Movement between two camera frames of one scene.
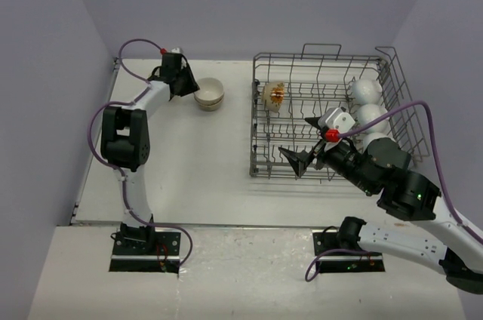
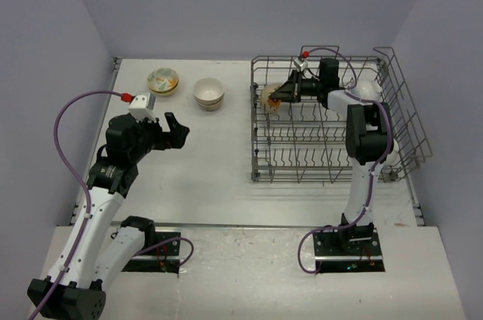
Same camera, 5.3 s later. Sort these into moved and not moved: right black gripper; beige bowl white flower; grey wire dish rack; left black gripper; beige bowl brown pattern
Moved: right black gripper; left black gripper
Not moved: grey wire dish rack; beige bowl brown pattern; beige bowl white flower
